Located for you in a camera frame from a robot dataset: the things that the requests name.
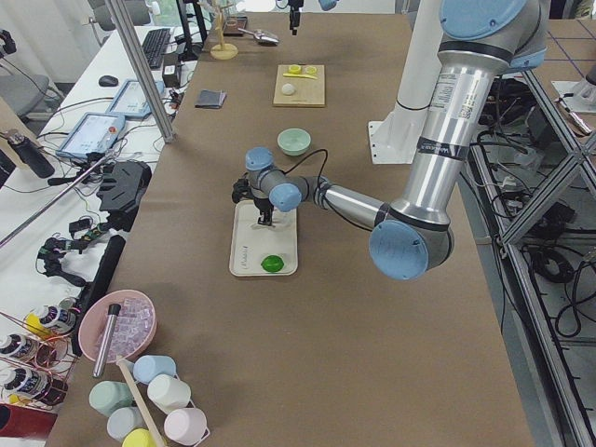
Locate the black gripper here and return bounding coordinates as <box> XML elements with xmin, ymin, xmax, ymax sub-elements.
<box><xmin>253</xmin><ymin>197</ymin><xmax>274</xmax><ymax>226</ymax></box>
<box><xmin>287</xmin><ymin>0</ymin><xmax>302</xmax><ymax>35</ymax></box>

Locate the white ceramic spoon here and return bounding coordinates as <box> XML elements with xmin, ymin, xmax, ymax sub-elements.
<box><xmin>251</xmin><ymin>223</ymin><xmax>276</xmax><ymax>231</ymax></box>

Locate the white steamed bun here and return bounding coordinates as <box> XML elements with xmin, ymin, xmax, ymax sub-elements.
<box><xmin>281</xmin><ymin>83</ymin><xmax>296</xmax><ymax>96</ymax></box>

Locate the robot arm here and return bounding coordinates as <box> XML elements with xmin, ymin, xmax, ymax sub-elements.
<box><xmin>232</xmin><ymin>1</ymin><xmax>550</xmax><ymax>280</ymax></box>
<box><xmin>275</xmin><ymin>0</ymin><xmax>337</xmax><ymax>35</ymax></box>

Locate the mint green bowl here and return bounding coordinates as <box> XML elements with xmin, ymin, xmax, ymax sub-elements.
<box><xmin>277</xmin><ymin>128</ymin><xmax>311</xmax><ymax>156</ymax></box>

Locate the pink ribbed bowl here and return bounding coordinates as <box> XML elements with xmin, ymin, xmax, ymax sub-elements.
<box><xmin>78</xmin><ymin>290</ymin><xmax>157</xmax><ymax>363</ymax></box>

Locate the beige rabbit tray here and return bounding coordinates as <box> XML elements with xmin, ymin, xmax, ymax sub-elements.
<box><xmin>229</xmin><ymin>200</ymin><xmax>298</xmax><ymax>277</ymax></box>

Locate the metal scoop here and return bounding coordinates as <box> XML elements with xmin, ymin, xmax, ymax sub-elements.
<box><xmin>238</xmin><ymin>28</ymin><xmax>279</xmax><ymax>46</ymax></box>

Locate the yellow plastic knife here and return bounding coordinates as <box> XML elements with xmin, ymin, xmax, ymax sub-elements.
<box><xmin>282</xmin><ymin>72</ymin><xmax>318</xmax><ymax>80</ymax></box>

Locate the green lime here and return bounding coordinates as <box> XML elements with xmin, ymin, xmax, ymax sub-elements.
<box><xmin>261</xmin><ymin>254</ymin><xmax>285</xmax><ymax>273</ymax></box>

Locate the bamboo cutting board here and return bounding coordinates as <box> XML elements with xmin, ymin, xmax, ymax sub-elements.
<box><xmin>273</xmin><ymin>64</ymin><xmax>326</xmax><ymax>108</ymax></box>

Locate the wooden mug tree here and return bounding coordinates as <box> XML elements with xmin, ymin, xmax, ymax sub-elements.
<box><xmin>206</xmin><ymin>1</ymin><xmax>238</xmax><ymax>61</ymax></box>

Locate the folded grey cloth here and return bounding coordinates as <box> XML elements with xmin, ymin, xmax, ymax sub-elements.
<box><xmin>194</xmin><ymin>89</ymin><xmax>227</xmax><ymax>109</ymax></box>

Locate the black keyboard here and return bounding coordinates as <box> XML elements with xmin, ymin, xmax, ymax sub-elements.
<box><xmin>142</xmin><ymin>28</ymin><xmax>170</xmax><ymax>70</ymax></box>

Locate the metal pestle tube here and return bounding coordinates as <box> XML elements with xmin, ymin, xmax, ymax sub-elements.
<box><xmin>92</xmin><ymin>304</ymin><xmax>121</xmax><ymax>378</ymax></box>

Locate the far teach pendant tablet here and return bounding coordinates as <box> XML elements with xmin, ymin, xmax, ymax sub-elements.
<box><xmin>106</xmin><ymin>79</ymin><xmax>151</xmax><ymax>120</ymax></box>

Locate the teach pendant tablet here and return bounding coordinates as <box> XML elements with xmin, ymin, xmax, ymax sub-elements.
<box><xmin>56</xmin><ymin>113</ymin><xmax>126</xmax><ymax>159</ymax></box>
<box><xmin>106</xmin><ymin>79</ymin><xmax>151</xmax><ymax>120</ymax></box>

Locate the near teach pendant tablet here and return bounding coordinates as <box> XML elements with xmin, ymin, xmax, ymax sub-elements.
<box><xmin>56</xmin><ymin>113</ymin><xmax>126</xmax><ymax>159</ymax></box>

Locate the blue cup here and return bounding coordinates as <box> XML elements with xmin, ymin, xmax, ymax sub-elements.
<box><xmin>133</xmin><ymin>355</ymin><xmax>177</xmax><ymax>385</ymax></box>

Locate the black computer mouse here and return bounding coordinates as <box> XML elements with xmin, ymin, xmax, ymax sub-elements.
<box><xmin>98</xmin><ymin>74</ymin><xmax>119</xmax><ymax>88</ymax></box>

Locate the white cup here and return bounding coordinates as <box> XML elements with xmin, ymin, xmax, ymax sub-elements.
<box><xmin>147</xmin><ymin>374</ymin><xmax>191</xmax><ymax>414</ymax></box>

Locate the pink cup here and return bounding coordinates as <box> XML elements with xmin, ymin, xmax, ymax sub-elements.
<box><xmin>164</xmin><ymin>408</ymin><xmax>208</xmax><ymax>446</ymax></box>

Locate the green cup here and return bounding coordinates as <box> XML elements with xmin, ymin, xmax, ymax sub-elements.
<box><xmin>88</xmin><ymin>381</ymin><xmax>133</xmax><ymax>417</ymax></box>

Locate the black water bottle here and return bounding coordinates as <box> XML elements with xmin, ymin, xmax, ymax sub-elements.
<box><xmin>2</xmin><ymin>129</ymin><xmax>55</xmax><ymax>179</ymax></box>

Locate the grey cup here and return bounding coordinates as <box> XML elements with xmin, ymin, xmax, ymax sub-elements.
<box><xmin>106</xmin><ymin>407</ymin><xmax>145</xmax><ymax>442</ymax></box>

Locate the yellow cup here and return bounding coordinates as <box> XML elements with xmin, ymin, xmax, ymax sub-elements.
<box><xmin>122</xmin><ymin>428</ymin><xmax>156</xmax><ymax>447</ymax></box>

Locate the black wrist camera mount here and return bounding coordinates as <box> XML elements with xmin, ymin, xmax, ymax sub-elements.
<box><xmin>232</xmin><ymin>177</ymin><xmax>253</xmax><ymax>204</ymax></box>

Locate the black camera cable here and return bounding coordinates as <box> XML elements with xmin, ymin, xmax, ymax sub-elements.
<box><xmin>278</xmin><ymin>148</ymin><xmax>329</xmax><ymax>192</ymax></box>

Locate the aluminium frame post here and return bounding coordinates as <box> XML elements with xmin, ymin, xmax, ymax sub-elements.
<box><xmin>105</xmin><ymin>0</ymin><xmax>174</xmax><ymax>143</ymax></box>

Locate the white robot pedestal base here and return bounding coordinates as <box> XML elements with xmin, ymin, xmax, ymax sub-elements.
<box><xmin>368</xmin><ymin>0</ymin><xmax>443</xmax><ymax>164</ymax></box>

